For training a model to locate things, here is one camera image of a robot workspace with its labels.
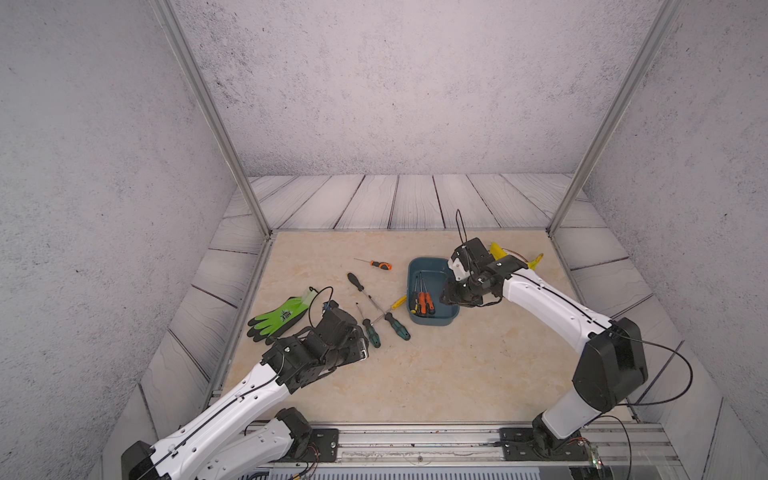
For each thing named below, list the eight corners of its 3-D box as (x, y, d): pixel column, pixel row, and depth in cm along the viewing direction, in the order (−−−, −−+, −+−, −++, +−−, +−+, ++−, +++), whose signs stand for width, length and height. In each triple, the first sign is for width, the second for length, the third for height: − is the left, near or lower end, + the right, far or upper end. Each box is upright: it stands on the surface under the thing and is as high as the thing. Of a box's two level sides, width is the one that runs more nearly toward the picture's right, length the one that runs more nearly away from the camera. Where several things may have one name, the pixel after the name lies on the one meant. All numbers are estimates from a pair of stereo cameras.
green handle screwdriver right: (405, 342, 93) (405, 338, 91) (383, 318, 98) (383, 315, 96) (411, 337, 94) (411, 333, 92) (389, 314, 99) (389, 310, 97)
